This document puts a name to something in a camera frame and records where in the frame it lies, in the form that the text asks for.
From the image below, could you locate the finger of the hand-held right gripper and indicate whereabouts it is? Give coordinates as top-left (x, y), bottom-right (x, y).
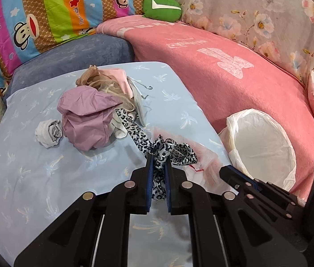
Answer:
top-left (219, 165), bottom-right (305, 221)

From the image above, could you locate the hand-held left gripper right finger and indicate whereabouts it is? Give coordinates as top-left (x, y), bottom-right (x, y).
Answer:
top-left (165, 160), bottom-right (309, 267)

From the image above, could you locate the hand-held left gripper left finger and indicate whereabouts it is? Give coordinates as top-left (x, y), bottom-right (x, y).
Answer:
top-left (14, 156), bottom-right (153, 267)

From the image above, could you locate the waste bin with white liner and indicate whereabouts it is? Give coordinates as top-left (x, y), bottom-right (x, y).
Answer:
top-left (219, 108), bottom-right (297, 194)

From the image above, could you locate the leopard print scarf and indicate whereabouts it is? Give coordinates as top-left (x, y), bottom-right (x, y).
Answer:
top-left (115, 108), bottom-right (198, 201)

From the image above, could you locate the white sock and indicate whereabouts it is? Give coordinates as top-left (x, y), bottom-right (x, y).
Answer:
top-left (109, 110), bottom-right (130, 140)

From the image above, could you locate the pale grey cloth with hooks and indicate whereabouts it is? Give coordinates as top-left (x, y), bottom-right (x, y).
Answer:
top-left (128, 78), bottom-right (154, 128)

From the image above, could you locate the pink blanket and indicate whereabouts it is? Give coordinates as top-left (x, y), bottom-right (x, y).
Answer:
top-left (96, 19), bottom-right (314, 201)

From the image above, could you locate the purple cloth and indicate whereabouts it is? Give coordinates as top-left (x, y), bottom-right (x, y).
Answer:
top-left (57, 86), bottom-right (121, 151)

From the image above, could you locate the pink cloth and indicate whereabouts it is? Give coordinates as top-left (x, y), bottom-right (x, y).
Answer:
top-left (100, 69), bottom-right (133, 98)

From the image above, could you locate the rolled grey sock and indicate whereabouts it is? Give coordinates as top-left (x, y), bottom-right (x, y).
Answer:
top-left (35, 119), bottom-right (63, 148)

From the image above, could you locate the light blue tablecloth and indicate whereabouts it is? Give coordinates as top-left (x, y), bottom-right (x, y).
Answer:
top-left (0, 61), bottom-right (230, 267)

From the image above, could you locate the blue-grey cushion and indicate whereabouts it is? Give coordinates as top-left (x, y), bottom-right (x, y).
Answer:
top-left (2, 33), bottom-right (135, 106)

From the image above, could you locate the floral cloth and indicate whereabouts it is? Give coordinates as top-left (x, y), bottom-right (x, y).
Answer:
top-left (151, 0), bottom-right (314, 87)

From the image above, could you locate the green pillow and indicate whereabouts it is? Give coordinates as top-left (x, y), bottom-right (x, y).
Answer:
top-left (142, 0), bottom-right (182, 23)

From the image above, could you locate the striped monkey print quilt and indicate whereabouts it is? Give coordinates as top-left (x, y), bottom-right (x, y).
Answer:
top-left (0, 0), bottom-right (157, 95)

